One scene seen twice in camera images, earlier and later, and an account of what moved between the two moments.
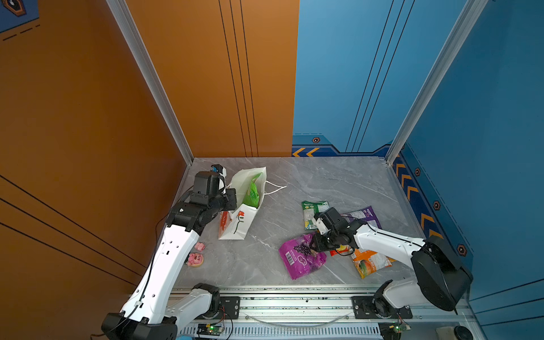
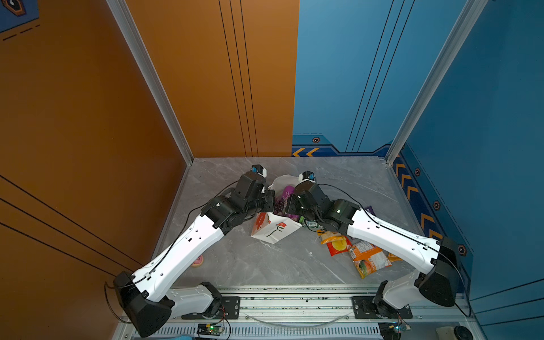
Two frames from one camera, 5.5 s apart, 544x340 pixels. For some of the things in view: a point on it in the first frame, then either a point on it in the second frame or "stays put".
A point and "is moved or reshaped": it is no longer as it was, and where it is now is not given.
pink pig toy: (195, 260) stays put
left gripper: (229, 194) to (268, 195)
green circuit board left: (209, 329) stays put
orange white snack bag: (368, 262) stays put
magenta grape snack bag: (299, 259) to (281, 203)
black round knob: (462, 333) stays put
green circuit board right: (392, 330) stays put
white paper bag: (250, 185) is moved or reshaped
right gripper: (317, 245) to (291, 204)
